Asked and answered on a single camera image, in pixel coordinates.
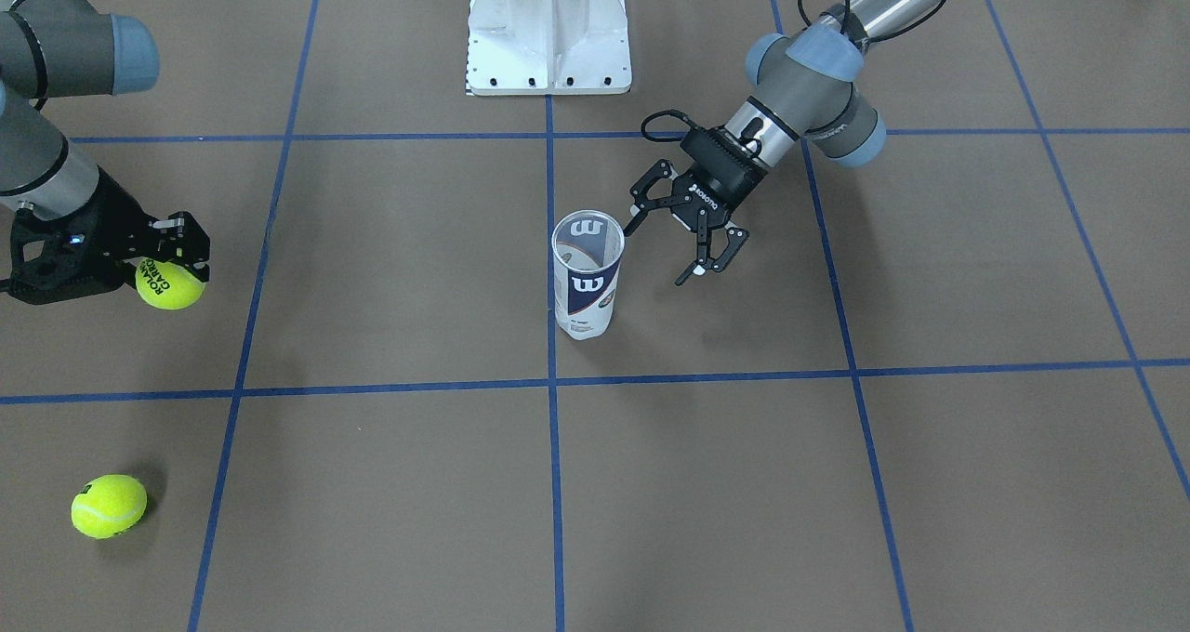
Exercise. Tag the white blue tennis ball can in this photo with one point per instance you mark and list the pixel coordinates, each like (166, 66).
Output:
(586, 249)

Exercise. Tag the right grey silver robot arm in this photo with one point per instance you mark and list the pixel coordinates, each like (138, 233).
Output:
(54, 49)

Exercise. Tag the white camera mast base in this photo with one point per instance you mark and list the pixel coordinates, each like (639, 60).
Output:
(548, 48)

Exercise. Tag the left grey silver robot arm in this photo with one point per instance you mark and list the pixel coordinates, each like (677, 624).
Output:
(804, 88)

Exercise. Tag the yellow tennis ball Wilson logo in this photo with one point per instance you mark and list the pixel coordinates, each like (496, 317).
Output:
(108, 506)

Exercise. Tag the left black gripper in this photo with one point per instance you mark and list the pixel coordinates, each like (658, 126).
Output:
(724, 182)

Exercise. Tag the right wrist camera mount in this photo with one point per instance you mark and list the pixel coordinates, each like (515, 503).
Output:
(59, 260)

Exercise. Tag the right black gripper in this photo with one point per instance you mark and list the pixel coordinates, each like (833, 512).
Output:
(118, 219)

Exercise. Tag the yellow tennis ball Roland Garros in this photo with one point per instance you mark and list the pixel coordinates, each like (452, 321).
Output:
(166, 286)

